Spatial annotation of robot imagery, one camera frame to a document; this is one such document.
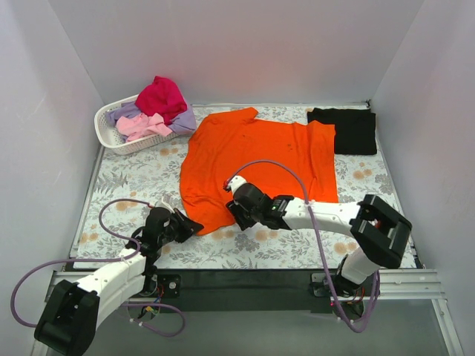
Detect orange t shirt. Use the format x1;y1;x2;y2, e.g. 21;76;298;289
180;108;338;235

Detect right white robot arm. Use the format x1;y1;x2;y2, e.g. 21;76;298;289
224;177;413;296

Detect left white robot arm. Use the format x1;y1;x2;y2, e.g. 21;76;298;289
34;207;204;355

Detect floral table mat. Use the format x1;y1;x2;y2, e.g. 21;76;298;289
72;105;417;271

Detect lavender t shirt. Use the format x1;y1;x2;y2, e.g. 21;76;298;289
105;102;197;135

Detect pink t shirt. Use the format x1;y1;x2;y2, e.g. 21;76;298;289
116;113;173;142

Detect white plastic laundry basket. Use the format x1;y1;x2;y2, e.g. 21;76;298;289
94;95;179;155

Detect folded black t shirt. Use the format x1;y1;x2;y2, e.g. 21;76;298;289
307;108;377;156

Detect magenta t shirt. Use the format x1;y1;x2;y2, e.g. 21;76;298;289
135;76;188;125

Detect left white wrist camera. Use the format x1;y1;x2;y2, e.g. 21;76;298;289
150;195;174;214

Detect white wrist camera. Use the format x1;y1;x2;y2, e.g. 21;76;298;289
150;195;174;214
223;175;247;194

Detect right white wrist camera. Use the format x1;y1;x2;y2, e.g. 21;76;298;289
223;175;247;194

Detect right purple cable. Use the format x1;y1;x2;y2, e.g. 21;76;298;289
229;159;381;334

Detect purple cable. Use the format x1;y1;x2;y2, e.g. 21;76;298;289
10;199;186;337
229;159;381;334

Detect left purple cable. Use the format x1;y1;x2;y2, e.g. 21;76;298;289
10;199;186;337

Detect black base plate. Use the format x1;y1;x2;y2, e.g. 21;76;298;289
114;269;381;314

